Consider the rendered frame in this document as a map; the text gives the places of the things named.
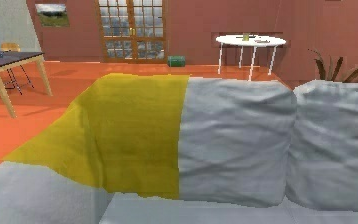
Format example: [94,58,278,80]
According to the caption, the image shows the grey sofa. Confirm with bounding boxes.
[0,77,358,224]

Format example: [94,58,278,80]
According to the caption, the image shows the green box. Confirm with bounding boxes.
[167,55,187,68]

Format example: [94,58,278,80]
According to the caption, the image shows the yellow blanket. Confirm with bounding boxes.
[3,73,191,200]

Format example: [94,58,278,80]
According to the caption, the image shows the wooden glass door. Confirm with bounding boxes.
[94,0,169,64]

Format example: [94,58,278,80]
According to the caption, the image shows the white round table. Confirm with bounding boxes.
[215,34,287,82]

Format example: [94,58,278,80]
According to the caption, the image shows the framed landscape picture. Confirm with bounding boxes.
[34,3,71,28]

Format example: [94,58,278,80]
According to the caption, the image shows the brown house plant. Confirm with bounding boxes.
[308,48,358,83]

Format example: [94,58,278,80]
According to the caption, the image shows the dark top wooden table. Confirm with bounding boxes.
[0,51,54,119]

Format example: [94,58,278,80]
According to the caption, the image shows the wooden chair black legs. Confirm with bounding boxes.
[0,42,35,96]

